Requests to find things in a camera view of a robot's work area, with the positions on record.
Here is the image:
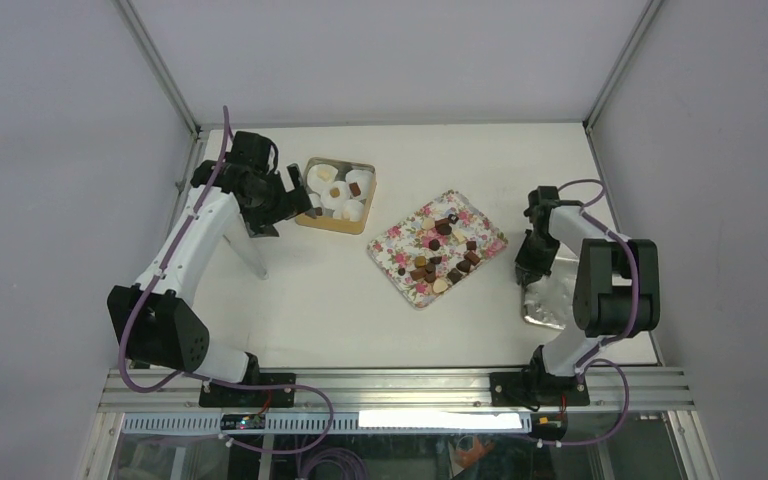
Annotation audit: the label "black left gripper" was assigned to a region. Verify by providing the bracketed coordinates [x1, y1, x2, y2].
[243, 164, 314, 237]

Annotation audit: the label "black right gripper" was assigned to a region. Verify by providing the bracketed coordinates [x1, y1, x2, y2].
[514, 229, 560, 285]

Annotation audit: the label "silver tin lid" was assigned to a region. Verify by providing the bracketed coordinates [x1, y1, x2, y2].
[521, 258, 578, 331]

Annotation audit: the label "silver metal tongs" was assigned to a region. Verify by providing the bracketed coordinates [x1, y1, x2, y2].
[223, 231, 269, 280]

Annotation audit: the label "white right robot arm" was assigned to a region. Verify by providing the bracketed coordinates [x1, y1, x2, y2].
[514, 186, 660, 405]

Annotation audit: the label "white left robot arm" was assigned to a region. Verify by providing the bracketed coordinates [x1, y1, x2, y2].
[107, 131, 315, 406]

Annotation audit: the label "white paper cup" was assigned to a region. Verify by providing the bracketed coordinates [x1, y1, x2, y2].
[345, 169, 374, 201]
[333, 199, 365, 223]
[320, 180, 351, 210]
[307, 163, 339, 191]

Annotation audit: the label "yellow tin box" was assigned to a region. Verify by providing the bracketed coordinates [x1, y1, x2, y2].
[295, 157, 377, 235]

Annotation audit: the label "floral rectangular tray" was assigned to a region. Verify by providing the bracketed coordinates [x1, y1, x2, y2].
[366, 190, 508, 310]

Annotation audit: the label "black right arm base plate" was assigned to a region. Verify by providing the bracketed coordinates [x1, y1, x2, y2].
[488, 369, 590, 410]

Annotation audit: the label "aluminium frame rail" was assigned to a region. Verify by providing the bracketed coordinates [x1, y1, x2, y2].
[98, 366, 696, 413]

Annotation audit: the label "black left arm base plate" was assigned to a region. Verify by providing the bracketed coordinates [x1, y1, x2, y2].
[198, 372, 297, 409]

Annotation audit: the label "white slotted cable duct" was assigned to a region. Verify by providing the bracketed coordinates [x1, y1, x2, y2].
[122, 410, 531, 436]

